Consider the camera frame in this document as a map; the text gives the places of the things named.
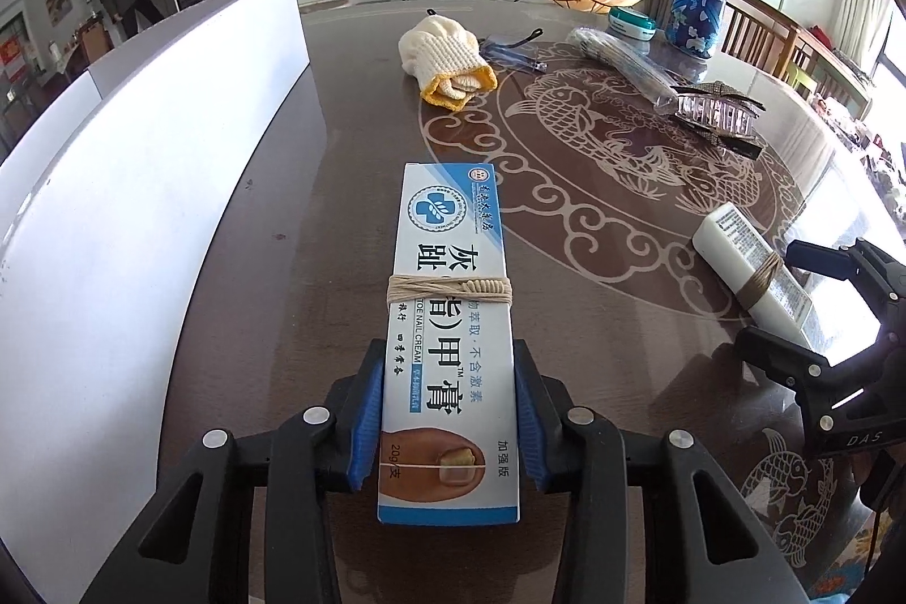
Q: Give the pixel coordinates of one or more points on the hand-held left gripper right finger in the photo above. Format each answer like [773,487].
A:
[531,427]

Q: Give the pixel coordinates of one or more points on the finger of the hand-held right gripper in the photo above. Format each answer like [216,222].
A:
[786,356]
[821,259]

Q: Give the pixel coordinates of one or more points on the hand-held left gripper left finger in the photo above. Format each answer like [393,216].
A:
[368,427]

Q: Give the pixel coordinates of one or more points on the silver bow hair clip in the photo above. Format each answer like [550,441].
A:
[715,112]

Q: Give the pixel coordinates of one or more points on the blue white ointment box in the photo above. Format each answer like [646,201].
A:
[446,250]

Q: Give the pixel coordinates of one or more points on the clear bag of sticks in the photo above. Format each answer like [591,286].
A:
[623,63]

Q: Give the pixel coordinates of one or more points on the white cardboard box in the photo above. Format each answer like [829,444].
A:
[141,208]

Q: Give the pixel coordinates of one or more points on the cream knit glove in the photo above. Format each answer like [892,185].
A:
[442,52]

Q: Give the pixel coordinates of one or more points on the small teal case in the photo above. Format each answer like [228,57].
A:
[630,20]

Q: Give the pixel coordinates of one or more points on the red door poster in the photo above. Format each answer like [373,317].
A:
[13,58]

